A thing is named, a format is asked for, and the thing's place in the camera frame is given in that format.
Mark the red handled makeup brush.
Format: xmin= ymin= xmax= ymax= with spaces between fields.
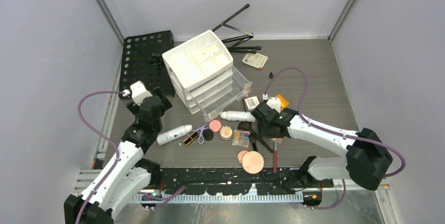
xmin=273 ymin=142 xmax=278 ymax=174

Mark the black makeup brush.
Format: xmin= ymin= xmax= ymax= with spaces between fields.
xmin=238 ymin=122 xmax=273 ymax=153
xmin=249 ymin=134 xmax=258 ymax=152

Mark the white plastic drawer organizer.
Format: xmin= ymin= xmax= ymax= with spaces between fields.
xmin=162 ymin=30 xmax=252 ymax=122

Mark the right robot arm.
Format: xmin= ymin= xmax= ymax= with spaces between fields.
xmin=251 ymin=102 xmax=393 ymax=190

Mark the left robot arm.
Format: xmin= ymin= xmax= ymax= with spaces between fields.
xmin=63 ymin=88 xmax=172 ymax=223

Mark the large white spray bottle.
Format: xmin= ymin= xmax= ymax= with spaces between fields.
xmin=157 ymin=124 xmax=192 ymax=145

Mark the yellow red toy block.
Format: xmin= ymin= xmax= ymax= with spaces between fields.
xmin=277 ymin=94 xmax=289 ymax=111

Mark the white barcode packet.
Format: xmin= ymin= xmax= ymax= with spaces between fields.
xmin=244 ymin=96 xmax=260 ymax=111

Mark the colorful eyeshadow palette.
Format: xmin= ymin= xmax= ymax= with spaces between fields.
xmin=232 ymin=130 xmax=250 ymax=148

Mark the small white bottle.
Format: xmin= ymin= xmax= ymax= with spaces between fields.
xmin=220 ymin=111 xmax=256 ymax=122

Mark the large round powder compact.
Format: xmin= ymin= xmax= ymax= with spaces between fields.
xmin=241 ymin=151 xmax=264 ymax=174

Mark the black gold lipstick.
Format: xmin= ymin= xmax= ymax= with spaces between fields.
xmin=183 ymin=134 xmax=199 ymax=146

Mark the small pink powder puff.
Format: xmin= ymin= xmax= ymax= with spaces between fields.
xmin=237 ymin=150 xmax=248 ymax=164

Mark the beige powder jar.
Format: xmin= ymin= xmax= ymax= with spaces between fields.
xmin=219 ymin=126 xmax=233 ymax=141

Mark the purple eyelash curler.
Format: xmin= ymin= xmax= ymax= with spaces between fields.
xmin=187 ymin=124 xmax=208 ymax=144

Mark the pink round compact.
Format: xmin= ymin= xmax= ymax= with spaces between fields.
xmin=208 ymin=120 xmax=222 ymax=133

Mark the black round jar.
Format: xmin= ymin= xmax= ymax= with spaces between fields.
xmin=202 ymin=129 xmax=214 ymax=141

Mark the black music stand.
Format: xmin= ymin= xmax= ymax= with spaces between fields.
xmin=118 ymin=4 xmax=261 ymax=97

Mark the white sachet packet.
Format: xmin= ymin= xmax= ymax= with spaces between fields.
xmin=242 ymin=53 xmax=269 ymax=69

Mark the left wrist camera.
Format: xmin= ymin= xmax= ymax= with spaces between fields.
xmin=122 ymin=81 xmax=153 ymax=106

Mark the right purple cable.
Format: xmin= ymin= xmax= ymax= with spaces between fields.
xmin=262 ymin=68 xmax=406 ymax=210

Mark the purple cable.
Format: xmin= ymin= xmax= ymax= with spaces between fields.
xmin=262 ymin=68 xmax=406 ymax=210
xmin=75 ymin=90 xmax=187 ymax=224

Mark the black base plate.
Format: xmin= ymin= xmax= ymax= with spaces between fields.
xmin=145 ymin=167 xmax=334 ymax=196

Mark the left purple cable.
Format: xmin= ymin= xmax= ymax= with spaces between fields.
xmin=75 ymin=90 xmax=187 ymax=224

